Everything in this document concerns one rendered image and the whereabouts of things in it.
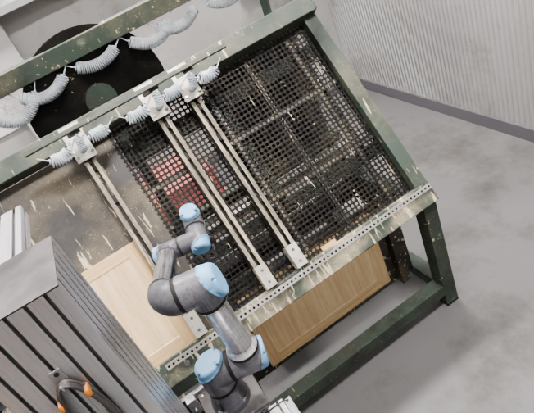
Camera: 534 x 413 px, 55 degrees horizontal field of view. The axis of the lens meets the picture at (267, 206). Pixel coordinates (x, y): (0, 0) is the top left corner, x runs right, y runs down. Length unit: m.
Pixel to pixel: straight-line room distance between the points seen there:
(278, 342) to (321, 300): 0.34
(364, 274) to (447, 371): 0.70
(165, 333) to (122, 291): 0.29
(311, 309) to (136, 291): 1.04
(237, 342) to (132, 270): 0.95
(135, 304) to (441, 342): 1.78
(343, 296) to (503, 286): 1.01
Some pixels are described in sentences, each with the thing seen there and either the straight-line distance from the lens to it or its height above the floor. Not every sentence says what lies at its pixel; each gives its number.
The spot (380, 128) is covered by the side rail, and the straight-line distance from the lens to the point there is 2.85.
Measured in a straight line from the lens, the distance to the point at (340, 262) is 2.65.
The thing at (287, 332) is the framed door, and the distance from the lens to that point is 3.03.
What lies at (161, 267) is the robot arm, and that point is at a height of 1.62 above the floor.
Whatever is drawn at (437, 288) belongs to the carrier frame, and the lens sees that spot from 3.29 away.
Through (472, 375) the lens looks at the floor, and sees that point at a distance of 3.11.
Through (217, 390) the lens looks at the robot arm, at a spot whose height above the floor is 1.17.
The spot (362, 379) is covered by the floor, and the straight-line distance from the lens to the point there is 3.21.
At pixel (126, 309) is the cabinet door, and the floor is 1.14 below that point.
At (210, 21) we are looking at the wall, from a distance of 5.76.
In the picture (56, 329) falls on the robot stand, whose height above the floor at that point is 1.94.
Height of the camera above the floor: 2.56
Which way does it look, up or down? 32 degrees down
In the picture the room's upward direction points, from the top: 25 degrees counter-clockwise
